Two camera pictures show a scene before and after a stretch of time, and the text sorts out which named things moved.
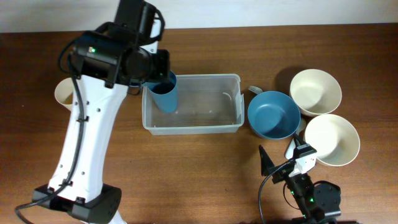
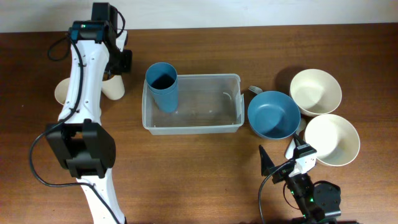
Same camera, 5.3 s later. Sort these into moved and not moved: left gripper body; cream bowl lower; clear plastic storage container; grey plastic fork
Moved: left gripper body
Not moved: grey plastic fork; cream bowl lower; clear plastic storage container
